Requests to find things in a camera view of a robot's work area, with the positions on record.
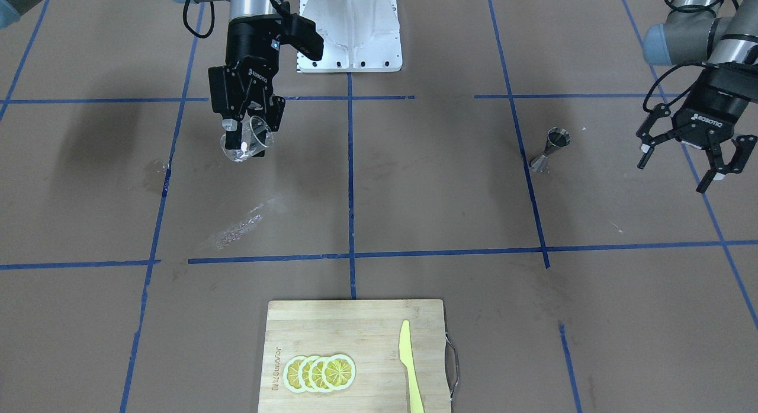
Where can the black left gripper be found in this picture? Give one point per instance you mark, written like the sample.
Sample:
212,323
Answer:
713,105

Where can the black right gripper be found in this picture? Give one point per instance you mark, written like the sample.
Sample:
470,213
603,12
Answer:
250,45

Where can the steel double jigger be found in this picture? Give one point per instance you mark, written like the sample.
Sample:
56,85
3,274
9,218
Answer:
556,139

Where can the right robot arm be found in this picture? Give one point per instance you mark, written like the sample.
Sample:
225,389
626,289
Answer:
237,9

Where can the wooden cutting board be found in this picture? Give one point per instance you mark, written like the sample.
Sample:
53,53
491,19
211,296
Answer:
368,331

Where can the yellow plastic knife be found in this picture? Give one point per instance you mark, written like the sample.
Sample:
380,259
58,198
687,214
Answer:
416,403

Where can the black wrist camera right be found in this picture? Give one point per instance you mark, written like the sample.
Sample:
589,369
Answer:
301,34

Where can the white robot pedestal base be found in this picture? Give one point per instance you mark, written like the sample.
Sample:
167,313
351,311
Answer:
360,36

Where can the cutting board metal handle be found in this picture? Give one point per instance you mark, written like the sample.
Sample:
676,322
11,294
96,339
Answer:
452,367

